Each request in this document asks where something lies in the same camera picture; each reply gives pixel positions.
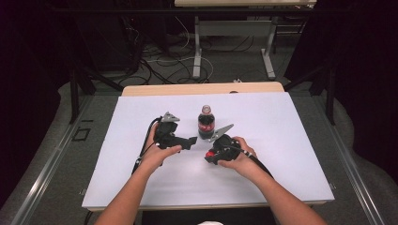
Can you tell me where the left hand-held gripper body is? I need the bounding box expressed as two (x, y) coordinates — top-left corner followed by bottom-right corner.
(153, 111), (190, 151)

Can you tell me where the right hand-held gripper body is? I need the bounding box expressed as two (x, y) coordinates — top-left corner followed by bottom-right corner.
(207, 123), (249, 164)

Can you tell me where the dark cola bottle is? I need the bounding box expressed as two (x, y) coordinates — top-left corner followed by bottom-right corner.
(197, 104), (217, 141)

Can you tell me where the person's right hand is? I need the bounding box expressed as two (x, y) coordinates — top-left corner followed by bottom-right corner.
(217, 135), (268, 183)

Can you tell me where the person's left hand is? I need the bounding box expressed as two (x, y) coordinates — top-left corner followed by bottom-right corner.
(136, 122), (183, 176)

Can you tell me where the wooden table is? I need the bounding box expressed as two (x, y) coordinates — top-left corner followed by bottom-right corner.
(82, 81), (335, 212)

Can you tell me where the person's dark lap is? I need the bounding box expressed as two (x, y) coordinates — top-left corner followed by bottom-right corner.
(141, 207), (278, 225)

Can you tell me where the white table mat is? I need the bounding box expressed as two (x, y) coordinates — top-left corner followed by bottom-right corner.
(82, 92), (335, 210)

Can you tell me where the black metal stand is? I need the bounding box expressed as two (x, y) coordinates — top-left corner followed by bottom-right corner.
(69, 67), (125, 126)
(283, 65), (337, 127)

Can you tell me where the black computer case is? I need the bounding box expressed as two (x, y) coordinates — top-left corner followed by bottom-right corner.
(74, 13), (144, 73)

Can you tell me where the white desk with metal legs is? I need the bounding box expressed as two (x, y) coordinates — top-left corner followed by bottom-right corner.
(174, 0), (317, 81)

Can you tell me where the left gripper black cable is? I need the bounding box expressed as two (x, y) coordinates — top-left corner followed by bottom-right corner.
(130, 115), (163, 175)

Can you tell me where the bundle of black floor cables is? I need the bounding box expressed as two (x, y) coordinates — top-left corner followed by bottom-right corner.
(118, 15), (255, 86)

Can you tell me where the white floor cable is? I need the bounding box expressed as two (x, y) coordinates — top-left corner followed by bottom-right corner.
(145, 15), (215, 83)

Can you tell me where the aluminium floor rail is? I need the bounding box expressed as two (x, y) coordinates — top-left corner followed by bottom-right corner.
(10, 95), (96, 225)
(313, 95), (387, 225)

